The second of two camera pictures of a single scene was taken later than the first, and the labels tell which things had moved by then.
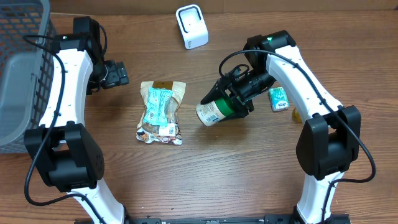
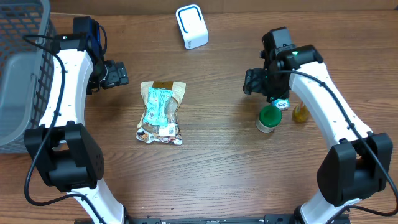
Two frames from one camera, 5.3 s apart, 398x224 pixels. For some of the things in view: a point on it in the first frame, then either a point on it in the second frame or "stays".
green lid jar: (211, 112) to (269, 117)
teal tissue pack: (279, 99) stays
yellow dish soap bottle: (295, 115) stays
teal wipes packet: (156, 111) stays
